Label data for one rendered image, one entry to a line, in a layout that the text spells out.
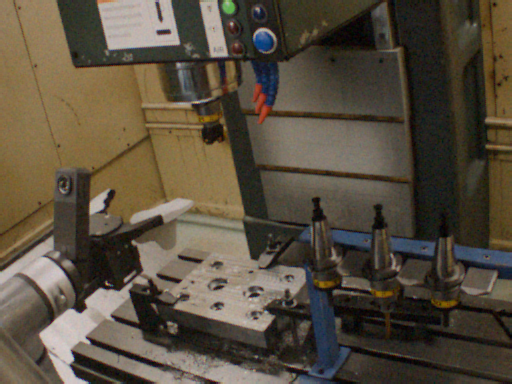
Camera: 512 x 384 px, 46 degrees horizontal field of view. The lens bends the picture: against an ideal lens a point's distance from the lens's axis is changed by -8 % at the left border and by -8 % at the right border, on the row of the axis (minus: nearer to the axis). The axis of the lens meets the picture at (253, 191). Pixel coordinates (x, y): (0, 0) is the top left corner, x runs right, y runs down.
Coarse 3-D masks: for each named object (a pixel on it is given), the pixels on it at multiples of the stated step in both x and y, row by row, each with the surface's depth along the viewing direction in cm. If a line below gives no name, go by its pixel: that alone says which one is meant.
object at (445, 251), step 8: (440, 240) 94; (448, 240) 94; (440, 248) 95; (448, 248) 94; (440, 256) 95; (448, 256) 95; (456, 256) 96; (432, 264) 98; (440, 264) 96; (448, 264) 95; (456, 264) 96; (432, 272) 98; (440, 272) 96; (448, 272) 96; (456, 272) 96
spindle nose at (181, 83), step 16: (160, 64) 117; (176, 64) 115; (192, 64) 114; (208, 64) 115; (224, 64) 116; (240, 64) 121; (160, 80) 120; (176, 80) 116; (192, 80) 115; (208, 80) 116; (224, 80) 117; (240, 80) 121; (176, 96) 118; (192, 96) 117; (208, 96) 117
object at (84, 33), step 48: (96, 0) 100; (192, 0) 90; (240, 0) 86; (288, 0) 85; (336, 0) 97; (384, 0) 115; (96, 48) 105; (144, 48) 100; (192, 48) 95; (288, 48) 87
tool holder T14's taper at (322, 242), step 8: (312, 224) 107; (320, 224) 106; (328, 224) 107; (312, 232) 107; (320, 232) 106; (328, 232) 107; (312, 240) 108; (320, 240) 107; (328, 240) 107; (312, 248) 108; (320, 248) 107; (328, 248) 107; (336, 248) 109; (312, 256) 109; (320, 256) 108; (328, 256) 108
